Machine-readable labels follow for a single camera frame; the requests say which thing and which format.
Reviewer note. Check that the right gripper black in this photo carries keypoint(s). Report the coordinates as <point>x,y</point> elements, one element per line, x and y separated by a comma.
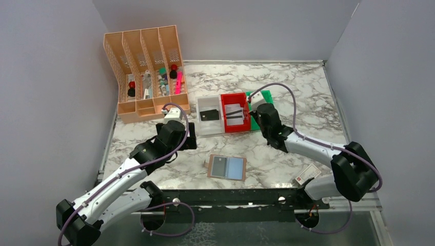
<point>255,113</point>

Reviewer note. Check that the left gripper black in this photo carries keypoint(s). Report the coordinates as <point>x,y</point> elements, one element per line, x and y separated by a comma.
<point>190,142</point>

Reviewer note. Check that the white card black stripe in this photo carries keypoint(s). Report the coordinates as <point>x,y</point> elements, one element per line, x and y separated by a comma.
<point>236,116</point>

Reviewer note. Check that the grey card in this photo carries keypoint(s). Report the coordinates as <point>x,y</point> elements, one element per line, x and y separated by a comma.
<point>218,168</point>

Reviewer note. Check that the brown leather card holder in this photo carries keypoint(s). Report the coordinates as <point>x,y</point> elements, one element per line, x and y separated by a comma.
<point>235,168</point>

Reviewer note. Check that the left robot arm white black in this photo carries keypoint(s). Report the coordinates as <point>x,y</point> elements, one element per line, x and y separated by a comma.
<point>83,220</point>

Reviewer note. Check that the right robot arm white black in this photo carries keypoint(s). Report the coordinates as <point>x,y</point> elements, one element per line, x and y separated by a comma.
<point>353,172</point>

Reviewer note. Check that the white card in red bin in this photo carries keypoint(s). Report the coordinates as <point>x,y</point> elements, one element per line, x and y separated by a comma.
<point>232,107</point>

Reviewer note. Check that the black card in white bin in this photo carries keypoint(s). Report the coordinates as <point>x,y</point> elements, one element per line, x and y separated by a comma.
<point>210,115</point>

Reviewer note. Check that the green plastic bin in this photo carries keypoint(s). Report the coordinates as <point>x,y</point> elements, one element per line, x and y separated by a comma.
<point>268,98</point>

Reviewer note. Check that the red plastic bin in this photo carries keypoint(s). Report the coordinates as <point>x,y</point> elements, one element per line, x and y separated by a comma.
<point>235,98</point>

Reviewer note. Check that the white plastic bin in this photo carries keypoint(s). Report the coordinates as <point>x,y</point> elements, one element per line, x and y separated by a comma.
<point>207,103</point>

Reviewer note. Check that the red black stamp left slot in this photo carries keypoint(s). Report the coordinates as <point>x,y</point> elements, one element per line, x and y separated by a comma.
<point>131,89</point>

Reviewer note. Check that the red black stamp slot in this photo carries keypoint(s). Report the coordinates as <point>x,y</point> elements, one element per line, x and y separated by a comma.
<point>173,71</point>
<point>131,89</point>

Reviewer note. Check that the red black stamp right slot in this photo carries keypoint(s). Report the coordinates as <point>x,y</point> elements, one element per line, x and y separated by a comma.
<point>173,71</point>

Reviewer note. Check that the pink highlighter marker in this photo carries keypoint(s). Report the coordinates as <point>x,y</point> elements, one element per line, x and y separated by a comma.
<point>179,82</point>

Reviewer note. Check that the white label with red mark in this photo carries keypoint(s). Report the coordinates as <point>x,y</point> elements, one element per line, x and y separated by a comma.
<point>311,171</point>

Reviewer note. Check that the peach plastic desk organizer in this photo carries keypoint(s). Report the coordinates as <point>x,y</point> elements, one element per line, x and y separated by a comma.
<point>145,56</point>

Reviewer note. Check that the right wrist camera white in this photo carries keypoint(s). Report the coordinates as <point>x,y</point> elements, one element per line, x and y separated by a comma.
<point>256,99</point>

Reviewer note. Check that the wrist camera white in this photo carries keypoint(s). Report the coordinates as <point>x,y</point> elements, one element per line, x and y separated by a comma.
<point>256,99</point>
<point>172,114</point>

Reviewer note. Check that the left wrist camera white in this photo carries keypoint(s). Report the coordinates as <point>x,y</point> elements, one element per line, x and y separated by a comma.
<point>172,114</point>

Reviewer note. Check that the black mounting rail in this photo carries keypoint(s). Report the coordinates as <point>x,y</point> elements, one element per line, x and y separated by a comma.
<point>228,205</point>

